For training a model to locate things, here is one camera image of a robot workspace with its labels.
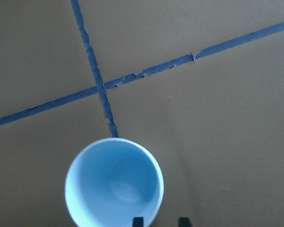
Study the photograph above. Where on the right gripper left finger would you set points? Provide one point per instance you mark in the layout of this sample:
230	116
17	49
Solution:
138	222

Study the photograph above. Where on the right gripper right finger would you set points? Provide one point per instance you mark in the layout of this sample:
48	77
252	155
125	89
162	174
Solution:
184	222

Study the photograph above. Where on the light blue cup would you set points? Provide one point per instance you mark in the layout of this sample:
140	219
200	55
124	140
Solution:
111	182

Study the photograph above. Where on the blue tape strip middle row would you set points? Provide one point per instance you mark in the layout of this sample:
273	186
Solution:
146	72

